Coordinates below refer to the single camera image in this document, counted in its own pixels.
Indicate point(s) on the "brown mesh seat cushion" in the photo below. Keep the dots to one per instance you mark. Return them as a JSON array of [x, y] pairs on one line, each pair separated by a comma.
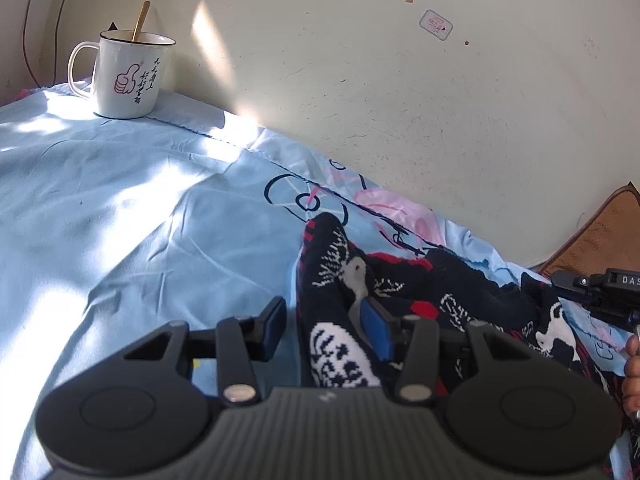
[[597, 240]]

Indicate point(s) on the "light blue printed bed sheet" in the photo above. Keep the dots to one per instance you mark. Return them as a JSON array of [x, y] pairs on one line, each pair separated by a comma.
[[125, 210]]

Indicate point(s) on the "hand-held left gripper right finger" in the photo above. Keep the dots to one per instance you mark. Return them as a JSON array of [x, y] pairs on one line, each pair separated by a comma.
[[377, 332]]

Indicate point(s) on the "wooden spoon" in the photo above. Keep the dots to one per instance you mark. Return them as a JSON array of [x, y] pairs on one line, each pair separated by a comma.
[[141, 20]]

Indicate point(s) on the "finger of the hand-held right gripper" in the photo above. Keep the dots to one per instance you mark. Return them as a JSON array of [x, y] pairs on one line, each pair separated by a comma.
[[572, 282]]

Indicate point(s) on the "dark patterned knit garment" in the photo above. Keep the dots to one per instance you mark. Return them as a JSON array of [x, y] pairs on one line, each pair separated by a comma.
[[465, 272]]

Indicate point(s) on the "small wall sticker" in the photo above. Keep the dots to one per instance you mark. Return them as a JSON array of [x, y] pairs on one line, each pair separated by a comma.
[[435, 24]]

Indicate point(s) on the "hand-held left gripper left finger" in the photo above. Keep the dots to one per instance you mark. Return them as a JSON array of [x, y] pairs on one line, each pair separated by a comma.
[[274, 331]]

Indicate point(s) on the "person's right hand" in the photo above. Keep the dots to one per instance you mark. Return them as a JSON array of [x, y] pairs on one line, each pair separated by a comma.
[[633, 375]]

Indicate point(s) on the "white enamel mug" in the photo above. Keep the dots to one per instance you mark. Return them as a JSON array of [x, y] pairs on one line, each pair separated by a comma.
[[127, 77]]

